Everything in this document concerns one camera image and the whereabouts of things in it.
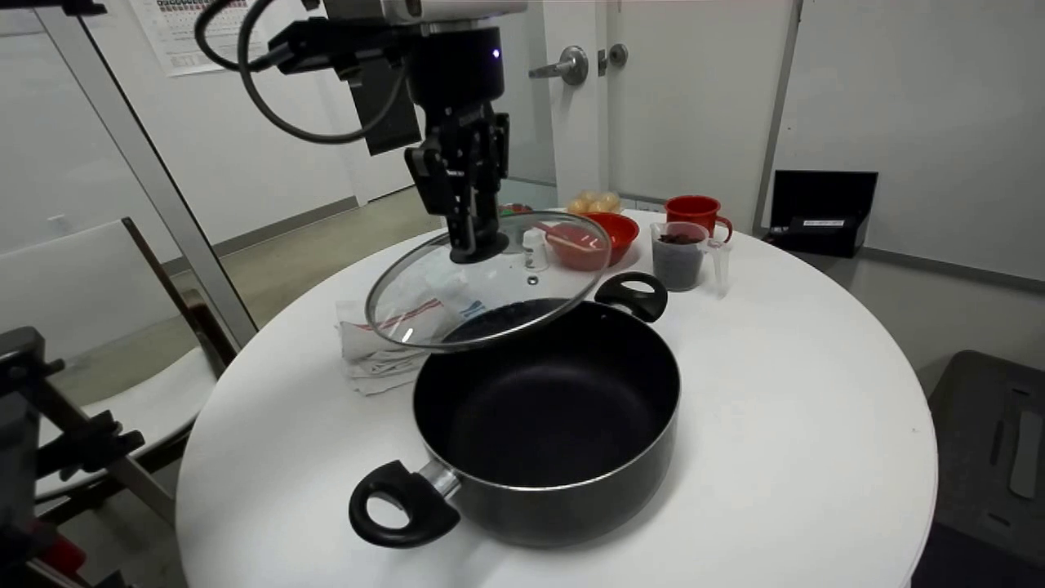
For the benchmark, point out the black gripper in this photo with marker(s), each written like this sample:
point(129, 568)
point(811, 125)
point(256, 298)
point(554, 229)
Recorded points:
point(461, 134)

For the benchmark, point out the glass pot lid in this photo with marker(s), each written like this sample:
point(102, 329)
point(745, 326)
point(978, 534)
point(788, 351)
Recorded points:
point(430, 298)

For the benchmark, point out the black cooking pot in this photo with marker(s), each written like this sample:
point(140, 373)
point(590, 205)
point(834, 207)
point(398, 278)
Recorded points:
point(542, 420)

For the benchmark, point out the yellowish round egg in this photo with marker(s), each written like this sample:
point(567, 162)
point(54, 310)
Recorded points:
point(578, 205)
point(607, 200)

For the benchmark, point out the red plastic bowl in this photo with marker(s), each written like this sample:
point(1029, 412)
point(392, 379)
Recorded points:
point(607, 236)

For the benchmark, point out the clear measuring cup dark contents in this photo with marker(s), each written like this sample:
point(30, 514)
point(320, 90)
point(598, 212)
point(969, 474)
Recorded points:
point(681, 261)

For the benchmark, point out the red plastic cup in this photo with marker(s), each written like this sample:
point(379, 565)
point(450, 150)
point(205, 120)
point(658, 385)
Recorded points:
point(696, 209)

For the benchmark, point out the black open marker box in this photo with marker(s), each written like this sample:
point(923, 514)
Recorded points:
point(821, 212)

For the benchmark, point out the black metal stand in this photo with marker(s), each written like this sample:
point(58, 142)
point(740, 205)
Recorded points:
point(45, 460)

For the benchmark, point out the black plastic case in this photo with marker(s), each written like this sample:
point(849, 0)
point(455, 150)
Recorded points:
point(991, 468)

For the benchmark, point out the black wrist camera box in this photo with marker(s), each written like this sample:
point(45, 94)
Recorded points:
point(382, 102)

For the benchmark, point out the aluminium frame pole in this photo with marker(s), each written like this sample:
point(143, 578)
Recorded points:
point(143, 174)

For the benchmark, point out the paper wall poster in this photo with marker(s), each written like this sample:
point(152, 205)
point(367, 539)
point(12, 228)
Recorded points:
point(182, 36)

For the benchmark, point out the large wall whiteboard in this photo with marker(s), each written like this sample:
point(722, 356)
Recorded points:
point(927, 120)

